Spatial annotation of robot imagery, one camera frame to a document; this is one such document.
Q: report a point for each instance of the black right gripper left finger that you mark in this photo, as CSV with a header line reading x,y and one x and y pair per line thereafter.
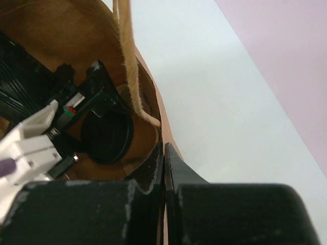
x,y
129,211

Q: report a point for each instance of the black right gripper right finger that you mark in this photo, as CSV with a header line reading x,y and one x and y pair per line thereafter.
x,y
199,212

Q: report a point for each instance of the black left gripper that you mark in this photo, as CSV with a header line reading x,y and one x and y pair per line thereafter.
x,y
97,94

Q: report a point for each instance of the black coffee cup lid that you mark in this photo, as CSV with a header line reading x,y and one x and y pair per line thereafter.
x,y
107,139

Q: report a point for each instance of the brown paper bag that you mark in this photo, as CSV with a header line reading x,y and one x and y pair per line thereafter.
x,y
77,33

